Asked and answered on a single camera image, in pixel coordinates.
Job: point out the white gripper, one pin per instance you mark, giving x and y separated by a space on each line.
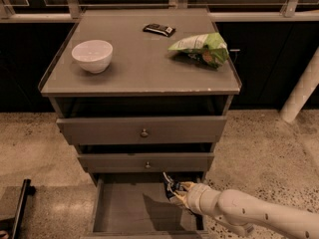
196 197

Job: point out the black object at floor corner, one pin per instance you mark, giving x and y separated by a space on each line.
10 227

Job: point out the black snack bar wrapper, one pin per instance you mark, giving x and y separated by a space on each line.
159 29

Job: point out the middle grey drawer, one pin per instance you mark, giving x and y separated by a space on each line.
135 162

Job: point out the green chip bag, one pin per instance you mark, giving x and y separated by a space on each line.
209 49

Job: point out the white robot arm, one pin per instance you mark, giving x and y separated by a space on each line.
264 174

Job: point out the grey drawer cabinet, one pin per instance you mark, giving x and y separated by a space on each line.
143 79

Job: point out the blue chip bag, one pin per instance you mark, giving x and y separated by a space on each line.
170 186

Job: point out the metal window railing frame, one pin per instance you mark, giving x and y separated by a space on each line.
218 10

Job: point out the white ceramic bowl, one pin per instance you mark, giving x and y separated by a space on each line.
93 56

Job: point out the top drawer metal knob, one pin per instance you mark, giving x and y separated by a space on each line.
144 133

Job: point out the top grey drawer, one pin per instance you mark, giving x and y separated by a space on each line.
128 130

